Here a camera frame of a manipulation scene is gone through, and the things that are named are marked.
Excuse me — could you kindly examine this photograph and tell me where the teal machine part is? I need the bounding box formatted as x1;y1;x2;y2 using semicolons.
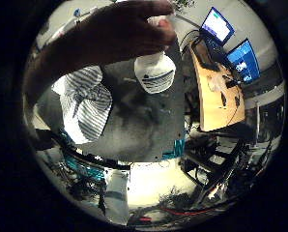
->
63;154;106;182

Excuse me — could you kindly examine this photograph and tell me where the teal aluminium frame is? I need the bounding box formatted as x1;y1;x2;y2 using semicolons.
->
161;138;187;161

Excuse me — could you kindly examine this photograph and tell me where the red cable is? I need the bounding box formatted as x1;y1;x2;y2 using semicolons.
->
138;206;222;223

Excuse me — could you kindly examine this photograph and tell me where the light wooden desk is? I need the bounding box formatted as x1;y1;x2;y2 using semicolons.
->
188;40;246;132

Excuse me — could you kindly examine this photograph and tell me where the green leafy plant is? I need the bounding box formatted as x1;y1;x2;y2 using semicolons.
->
169;0;196;14

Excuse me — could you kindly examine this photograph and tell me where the open laptop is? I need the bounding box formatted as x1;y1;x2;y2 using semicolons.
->
195;7;236;72

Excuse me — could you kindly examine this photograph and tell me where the black metal cart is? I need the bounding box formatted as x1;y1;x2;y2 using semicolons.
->
181;129;258;207

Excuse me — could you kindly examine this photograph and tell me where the blue white striped cloth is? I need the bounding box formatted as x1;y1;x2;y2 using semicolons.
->
50;65;114;145

